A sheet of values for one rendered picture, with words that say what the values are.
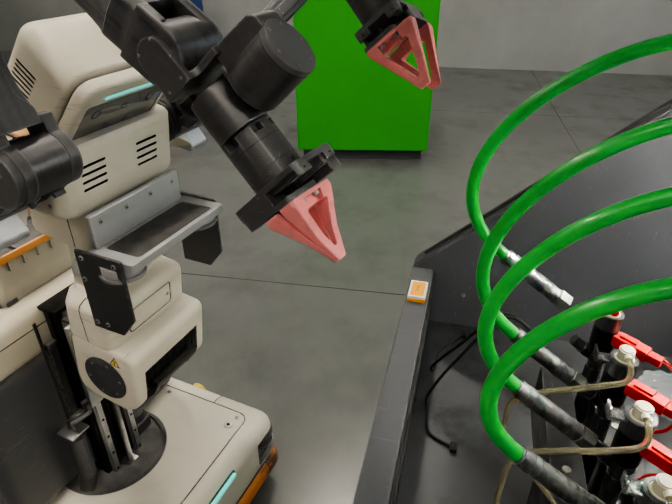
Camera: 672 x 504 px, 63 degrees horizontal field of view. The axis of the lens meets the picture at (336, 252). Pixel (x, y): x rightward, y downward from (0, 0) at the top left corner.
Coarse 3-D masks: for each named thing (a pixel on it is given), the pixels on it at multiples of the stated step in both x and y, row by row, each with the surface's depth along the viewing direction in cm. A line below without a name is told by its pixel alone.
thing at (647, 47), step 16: (624, 48) 49; (640, 48) 49; (656, 48) 48; (592, 64) 50; (608, 64) 50; (560, 80) 52; (576, 80) 51; (544, 96) 53; (512, 112) 55; (528, 112) 54; (496, 128) 56; (512, 128) 55; (496, 144) 56; (480, 160) 58; (480, 176) 59; (480, 224) 61
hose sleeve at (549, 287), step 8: (512, 256) 62; (504, 264) 63; (512, 264) 62; (536, 272) 63; (528, 280) 63; (536, 280) 63; (544, 280) 63; (536, 288) 63; (544, 288) 63; (552, 288) 63; (552, 296) 63
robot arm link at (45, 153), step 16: (16, 144) 67; (32, 144) 68; (48, 144) 69; (32, 160) 67; (48, 160) 69; (64, 160) 71; (48, 176) 69; (64, 176) 71; (48, 192) 71; (64, 192) 75; (32, 208) 71
